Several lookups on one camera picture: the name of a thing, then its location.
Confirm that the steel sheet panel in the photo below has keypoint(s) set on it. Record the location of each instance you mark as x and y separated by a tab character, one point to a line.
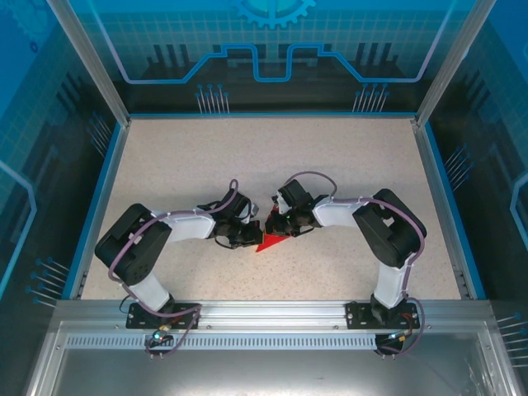
268	375

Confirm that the blue and silver side rail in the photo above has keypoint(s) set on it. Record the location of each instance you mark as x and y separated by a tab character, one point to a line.
97	206
447	206

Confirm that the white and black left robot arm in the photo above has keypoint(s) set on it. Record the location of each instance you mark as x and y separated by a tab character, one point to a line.
189	227

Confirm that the aluminium frame post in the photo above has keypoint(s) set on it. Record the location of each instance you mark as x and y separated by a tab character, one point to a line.
90	62
453	62

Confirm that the aluminium mounting rail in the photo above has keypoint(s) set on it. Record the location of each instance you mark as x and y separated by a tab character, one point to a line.
272	313

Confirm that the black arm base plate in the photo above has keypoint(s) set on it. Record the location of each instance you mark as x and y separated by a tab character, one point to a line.
138	319
356	315

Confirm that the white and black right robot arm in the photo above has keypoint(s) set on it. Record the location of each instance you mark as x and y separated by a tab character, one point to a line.
338	211

